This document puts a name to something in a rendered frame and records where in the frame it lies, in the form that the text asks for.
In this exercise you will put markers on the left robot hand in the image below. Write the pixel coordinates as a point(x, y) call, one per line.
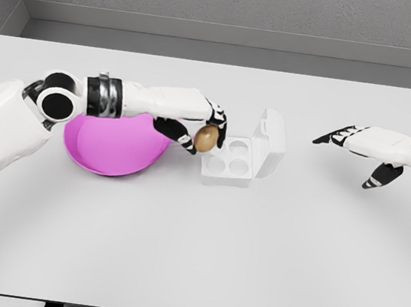
point(187, 105)

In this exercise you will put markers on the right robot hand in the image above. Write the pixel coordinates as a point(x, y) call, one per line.
point(377, 144)

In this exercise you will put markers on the brown egg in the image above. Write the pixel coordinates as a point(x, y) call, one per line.
point(206, 138)

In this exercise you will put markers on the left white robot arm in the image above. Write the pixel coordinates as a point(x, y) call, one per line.
point(13, 117)

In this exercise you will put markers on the white egg box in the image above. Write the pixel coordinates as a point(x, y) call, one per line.
point(243, 154)

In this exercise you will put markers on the pink bowl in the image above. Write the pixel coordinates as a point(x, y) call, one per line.
point(115, 149)

